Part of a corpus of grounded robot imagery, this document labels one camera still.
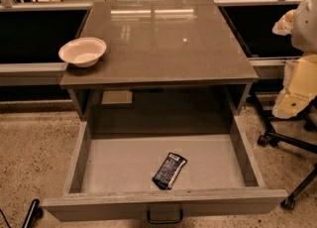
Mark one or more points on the blue rxbar blueberry wrapper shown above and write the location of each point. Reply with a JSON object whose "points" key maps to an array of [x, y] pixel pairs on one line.
{"points": [[169, 171]]}

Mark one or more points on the black wheeled stand right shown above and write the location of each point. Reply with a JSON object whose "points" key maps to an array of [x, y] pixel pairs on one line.
{"points": [[272, 138]]}

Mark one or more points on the grey cabinet with counter top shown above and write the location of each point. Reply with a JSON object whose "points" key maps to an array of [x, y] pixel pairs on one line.
{"points": [[171, 67]]}

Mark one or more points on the white paper bowl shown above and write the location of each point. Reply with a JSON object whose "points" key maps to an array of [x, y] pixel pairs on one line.
{"points": [[82, 52]]}

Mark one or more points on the black stand leg left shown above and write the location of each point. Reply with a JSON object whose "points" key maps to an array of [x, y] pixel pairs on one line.
{"points": [[35, 212]]}

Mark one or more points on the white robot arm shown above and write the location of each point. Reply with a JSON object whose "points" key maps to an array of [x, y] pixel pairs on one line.
{"points": [[300, 76]]}

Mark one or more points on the black drawer handle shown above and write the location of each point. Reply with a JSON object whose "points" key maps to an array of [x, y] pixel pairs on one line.
{"points": [[164, 217]]}

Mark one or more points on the open grey top drawer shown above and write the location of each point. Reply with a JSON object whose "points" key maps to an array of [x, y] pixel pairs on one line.
{"points": [[111, 178]]}

